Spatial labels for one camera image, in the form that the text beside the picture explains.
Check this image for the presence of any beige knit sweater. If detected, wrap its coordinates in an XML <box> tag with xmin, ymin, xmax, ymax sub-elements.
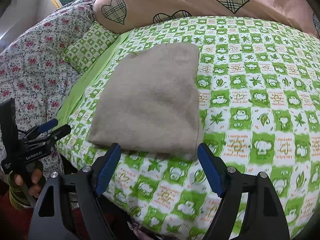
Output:
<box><xmin>87</xmin><ymin>43</ymin><xmax>203</xmax><ymax>159</ymax></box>

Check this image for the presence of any person's left hand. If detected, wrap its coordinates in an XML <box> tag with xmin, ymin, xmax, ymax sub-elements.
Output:
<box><xmin>14</xmin><ymin>168</ymin><xmax>42</xmax><ymax>198</ymax></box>

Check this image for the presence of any yellow green sleeve cuff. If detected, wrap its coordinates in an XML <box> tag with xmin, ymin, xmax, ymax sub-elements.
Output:
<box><xmin>7</xmin><ymin>172</ymin><xmax>31</xmax><ymax>210</ymax></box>

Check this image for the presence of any floral print blanket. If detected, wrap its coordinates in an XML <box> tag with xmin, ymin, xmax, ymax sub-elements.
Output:
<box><xmin>0</xmin><ymin>0</ymin><xmax>101</xmax><ymax>181</ymax></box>

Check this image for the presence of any green checkered pillow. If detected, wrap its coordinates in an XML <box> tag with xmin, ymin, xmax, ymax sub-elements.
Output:
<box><xmin>61</xmin><ymin>21</ymin><xmax>119</xmax><ymax>74</ymax></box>

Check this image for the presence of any pink quilt with plaid hearts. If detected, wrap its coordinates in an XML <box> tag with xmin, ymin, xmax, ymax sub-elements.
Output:
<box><xmin>93</xmin><ymin>0</ymin><xmax>318</xmax><ymax>37</ymax></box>

